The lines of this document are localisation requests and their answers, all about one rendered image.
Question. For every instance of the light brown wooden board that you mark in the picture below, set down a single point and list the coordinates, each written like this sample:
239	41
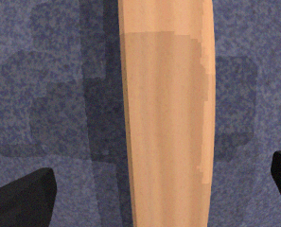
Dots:
168	69

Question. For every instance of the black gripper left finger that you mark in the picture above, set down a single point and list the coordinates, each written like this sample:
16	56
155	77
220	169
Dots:
29	201

